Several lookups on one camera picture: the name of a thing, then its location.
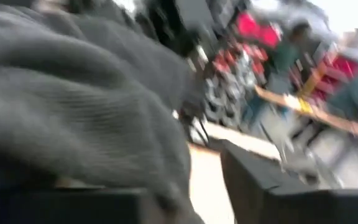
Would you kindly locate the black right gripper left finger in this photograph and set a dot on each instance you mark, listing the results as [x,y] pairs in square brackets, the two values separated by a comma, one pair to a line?
[57,207]

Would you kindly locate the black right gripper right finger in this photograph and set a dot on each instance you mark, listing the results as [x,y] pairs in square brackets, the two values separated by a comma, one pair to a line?
[275,202]

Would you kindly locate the blue-grey baseball cap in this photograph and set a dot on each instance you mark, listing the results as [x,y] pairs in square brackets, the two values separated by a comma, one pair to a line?
[73,102]

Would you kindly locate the person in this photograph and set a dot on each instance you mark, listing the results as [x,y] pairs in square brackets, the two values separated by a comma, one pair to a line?
[287,56]

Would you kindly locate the red storage crate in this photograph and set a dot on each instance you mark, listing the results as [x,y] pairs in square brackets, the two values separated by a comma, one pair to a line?
[256,29]

